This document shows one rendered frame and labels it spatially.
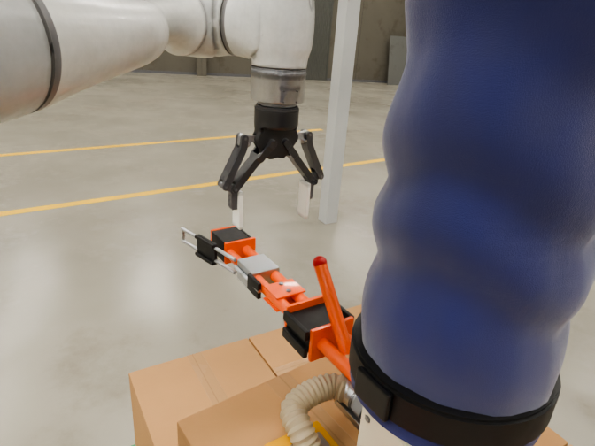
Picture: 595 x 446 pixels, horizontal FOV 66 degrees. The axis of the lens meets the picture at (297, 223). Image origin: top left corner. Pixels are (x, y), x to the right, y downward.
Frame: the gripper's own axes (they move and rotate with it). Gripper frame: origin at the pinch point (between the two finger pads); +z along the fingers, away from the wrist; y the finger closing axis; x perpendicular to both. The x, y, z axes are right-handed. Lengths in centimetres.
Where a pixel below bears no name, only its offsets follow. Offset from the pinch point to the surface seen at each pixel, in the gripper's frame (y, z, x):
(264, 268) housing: 0.0, 12.1, 1.9
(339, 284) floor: 129, 123, 137
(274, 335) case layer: 28, 67, 45
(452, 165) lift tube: -8, -23, -45
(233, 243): -1.6, 11.7, 13.7
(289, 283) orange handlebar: 1.9, 12.2, -5.1
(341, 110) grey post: 182, 25, 226
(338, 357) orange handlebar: -1.7, 12.6, -26.1
